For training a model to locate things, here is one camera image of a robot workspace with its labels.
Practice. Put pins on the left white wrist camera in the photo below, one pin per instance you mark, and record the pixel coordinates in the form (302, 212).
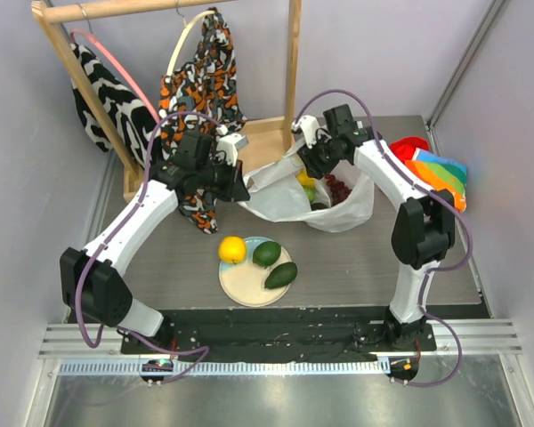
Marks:
(229, 146)

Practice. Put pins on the light green fake apple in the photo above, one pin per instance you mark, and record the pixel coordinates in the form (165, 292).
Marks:
(310, 193)

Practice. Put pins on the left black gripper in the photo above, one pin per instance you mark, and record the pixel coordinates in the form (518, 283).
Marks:
(235, 189)

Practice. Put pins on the white slotted cable duct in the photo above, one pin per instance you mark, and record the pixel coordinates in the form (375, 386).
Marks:
(156, 367)

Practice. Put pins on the dark brown fake fruit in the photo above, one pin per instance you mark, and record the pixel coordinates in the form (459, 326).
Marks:
(319, 206)

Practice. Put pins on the green fake fruit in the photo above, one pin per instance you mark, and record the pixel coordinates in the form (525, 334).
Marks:
(266, 254)

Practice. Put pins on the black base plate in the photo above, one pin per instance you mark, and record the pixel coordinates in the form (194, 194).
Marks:
(173, 318)

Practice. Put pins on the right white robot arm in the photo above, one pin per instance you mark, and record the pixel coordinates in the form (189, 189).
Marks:
(424, 228)

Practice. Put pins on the white plastic bag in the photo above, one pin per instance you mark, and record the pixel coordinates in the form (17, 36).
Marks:
(277, 196)

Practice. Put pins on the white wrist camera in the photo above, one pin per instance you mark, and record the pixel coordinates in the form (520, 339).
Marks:
(304, 130)
(229, 146)

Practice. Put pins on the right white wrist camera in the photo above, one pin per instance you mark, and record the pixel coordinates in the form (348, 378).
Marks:
(304, 130)

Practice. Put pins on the dark red fake grapes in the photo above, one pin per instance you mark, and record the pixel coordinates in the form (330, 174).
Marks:
(339, 192)

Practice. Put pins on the blue cream ceramic plate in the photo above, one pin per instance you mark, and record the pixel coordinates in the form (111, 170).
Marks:
(244, 282)

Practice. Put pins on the aluminium rail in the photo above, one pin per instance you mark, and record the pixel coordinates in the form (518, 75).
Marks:
(343, 340)

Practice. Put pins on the black white zebra cloth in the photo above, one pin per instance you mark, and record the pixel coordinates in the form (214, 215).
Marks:
(132, 118)

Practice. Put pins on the yellow fake lemon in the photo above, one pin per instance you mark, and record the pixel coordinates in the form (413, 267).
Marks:
(232, 250)

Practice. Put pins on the rainbow striped cloth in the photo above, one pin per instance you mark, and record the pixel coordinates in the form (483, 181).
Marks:
(440, 173)

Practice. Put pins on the orange grey camouflage cloth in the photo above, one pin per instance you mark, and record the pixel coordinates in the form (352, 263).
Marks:
(206, 83)

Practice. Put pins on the green fake avocado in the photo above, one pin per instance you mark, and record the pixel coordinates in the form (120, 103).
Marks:
(281, 276)

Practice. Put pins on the cream clothes hanger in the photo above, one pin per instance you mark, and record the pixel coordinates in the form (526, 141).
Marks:
(188, 26)

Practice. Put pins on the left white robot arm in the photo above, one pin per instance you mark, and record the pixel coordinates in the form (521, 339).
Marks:
(92, 279)

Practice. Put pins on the wooden clothes rack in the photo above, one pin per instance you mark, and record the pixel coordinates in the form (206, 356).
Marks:
(269, 138)

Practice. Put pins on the red white cloth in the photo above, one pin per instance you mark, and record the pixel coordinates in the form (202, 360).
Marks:
(407, 148)

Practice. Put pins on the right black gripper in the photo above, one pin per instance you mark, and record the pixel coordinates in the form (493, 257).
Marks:
(314, 157)

